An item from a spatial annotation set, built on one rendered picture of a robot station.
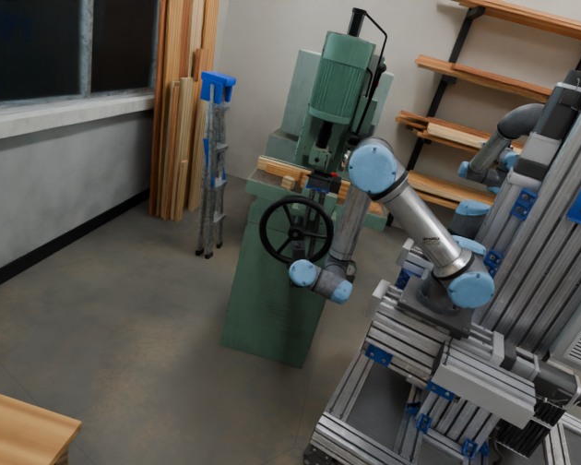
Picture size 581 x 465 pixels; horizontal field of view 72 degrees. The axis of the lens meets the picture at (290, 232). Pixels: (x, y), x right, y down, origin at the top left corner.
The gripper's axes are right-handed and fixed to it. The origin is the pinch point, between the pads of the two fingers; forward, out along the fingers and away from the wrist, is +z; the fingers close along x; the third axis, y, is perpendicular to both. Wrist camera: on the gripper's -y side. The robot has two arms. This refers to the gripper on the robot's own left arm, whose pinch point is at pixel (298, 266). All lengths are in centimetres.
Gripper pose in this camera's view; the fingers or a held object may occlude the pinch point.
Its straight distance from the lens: 151.6
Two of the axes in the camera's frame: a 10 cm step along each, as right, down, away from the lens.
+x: 10.0, -0.1, 0.2
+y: 0.1, 10.0, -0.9
